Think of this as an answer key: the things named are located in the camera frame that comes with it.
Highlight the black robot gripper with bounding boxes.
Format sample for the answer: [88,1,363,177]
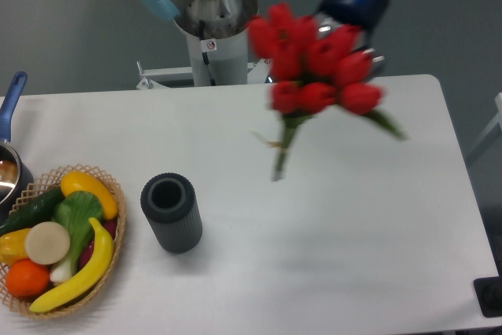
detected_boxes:
[315,0,391,76]

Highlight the red tulip bouquet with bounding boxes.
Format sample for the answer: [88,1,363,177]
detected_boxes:
[247,2,406,180]

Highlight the dark grey ribbed vase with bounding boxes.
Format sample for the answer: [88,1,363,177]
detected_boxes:
[140,173,203,254]

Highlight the black device at table edge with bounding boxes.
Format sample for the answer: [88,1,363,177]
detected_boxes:
[473,276,501,318]

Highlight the purple vegetable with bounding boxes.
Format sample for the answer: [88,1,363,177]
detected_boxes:
[78,219,117,270]

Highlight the green bok choy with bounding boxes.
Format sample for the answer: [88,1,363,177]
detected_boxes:
[50,191,104,285]

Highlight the yellow banana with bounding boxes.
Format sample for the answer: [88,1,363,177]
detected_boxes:
[29,217,114,314]

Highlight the woven wicker basket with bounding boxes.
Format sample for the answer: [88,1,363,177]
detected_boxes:
[1,163,126,320]

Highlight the green cucumber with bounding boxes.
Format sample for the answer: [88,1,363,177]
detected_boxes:
[1,187,65,235]

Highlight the beige round disc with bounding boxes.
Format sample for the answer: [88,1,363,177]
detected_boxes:
[24,221,71,265]

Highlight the yellow bell pepper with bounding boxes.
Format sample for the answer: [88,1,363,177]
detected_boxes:
[1,228,31,265]

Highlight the orange fruit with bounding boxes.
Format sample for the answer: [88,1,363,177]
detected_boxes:
[5,259,49,297]

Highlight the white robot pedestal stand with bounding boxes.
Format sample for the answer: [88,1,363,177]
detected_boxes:
[136,31,272,90]

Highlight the white frame at right edge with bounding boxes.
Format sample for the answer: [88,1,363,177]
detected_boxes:
[464,93,501,166]

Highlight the blue-handled steel saucepan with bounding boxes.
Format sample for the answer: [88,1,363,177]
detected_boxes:
[1,71,34,222]

